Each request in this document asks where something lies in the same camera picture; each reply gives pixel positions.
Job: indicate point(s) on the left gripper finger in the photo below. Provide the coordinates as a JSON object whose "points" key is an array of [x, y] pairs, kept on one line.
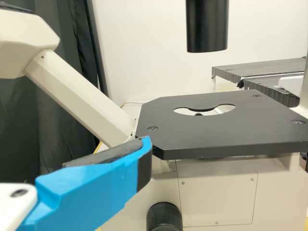
{"points": [[96, 187]]}

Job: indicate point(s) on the cream microscope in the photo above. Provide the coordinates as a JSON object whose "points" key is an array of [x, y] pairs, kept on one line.
{"points": [[216, 192]]}

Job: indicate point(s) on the black platform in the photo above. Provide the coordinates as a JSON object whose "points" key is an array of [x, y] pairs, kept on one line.
{"points": [[260, 69], [267, 91]]}

